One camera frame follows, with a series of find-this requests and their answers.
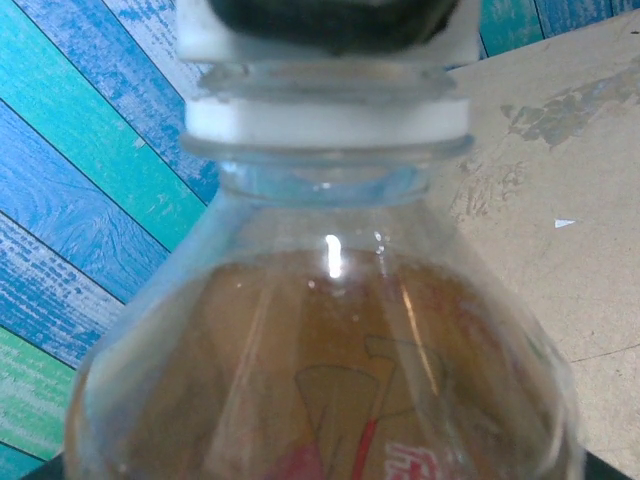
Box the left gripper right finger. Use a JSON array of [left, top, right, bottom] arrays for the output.
[[583, 449, 640, 480]]

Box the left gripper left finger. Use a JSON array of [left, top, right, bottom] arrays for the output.
[[17, 449, 69, 480]]

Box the brown tea bottle red label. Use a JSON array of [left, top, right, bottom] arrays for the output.
[[64, 62, 586, 480]]

